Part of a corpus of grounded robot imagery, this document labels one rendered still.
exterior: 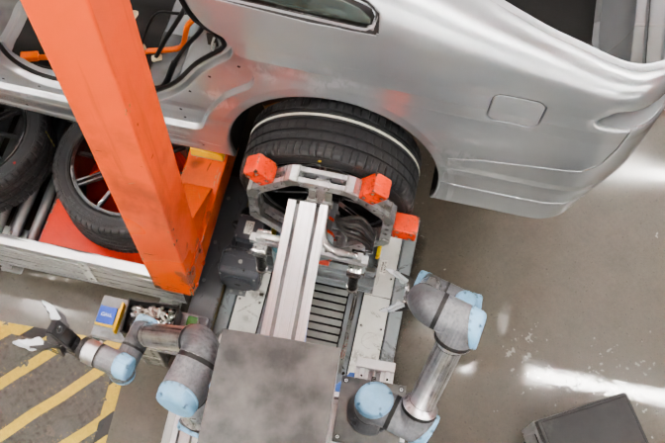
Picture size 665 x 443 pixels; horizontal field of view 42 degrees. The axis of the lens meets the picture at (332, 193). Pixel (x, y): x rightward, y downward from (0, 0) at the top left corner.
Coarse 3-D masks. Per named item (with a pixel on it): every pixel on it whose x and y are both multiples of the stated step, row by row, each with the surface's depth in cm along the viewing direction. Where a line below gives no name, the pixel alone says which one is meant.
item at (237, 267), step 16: (240, 224) 362; (256, 224) 362; (240, 240) 362; (224, 256) 358; (240, 256) 358; (224, 272) 356; (240, 272) 355; (256, 272) 356; (240, 288) 365; (256, 288) 366
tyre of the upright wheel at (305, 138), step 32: (256, 128) 315; (288, 128) 301; (320, 128) 297; (352, 128) 298; (384, 128) 303; (288, 160) 301; (320, 160) 295; (352, 160) 293; (384, 160) 299; (416, 192) 320
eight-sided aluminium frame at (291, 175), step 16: (288, 176) 295; (320, 176) 297; (336, 176) 296; (352, 176) 296; (256, 192) 309; (336, 192) 296; (352, 192) 293; (256, 208) 323; (272, 208) 334; (368, 208) 301; (384, 208) 307; (272, 224) 334; (384, 224) 311; (352, 240) 341; (384, 240) 323
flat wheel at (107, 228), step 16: (64, 144) 367; (80, 144) 368; (176, 144) 388; (64, 160) 364; (80, 160) 372; (64, 176) 361; (80, 176) 374; (96, 176) 365; (64, 192) 357; (80, 192) 358; (64, 208) 356; (80, 208) 355; (96, 208) 355; (80, 224) 358; (96, 224) 352; (112, 224) 352; (96, 240) 366; (112, 240) 360; (128, 240) 357
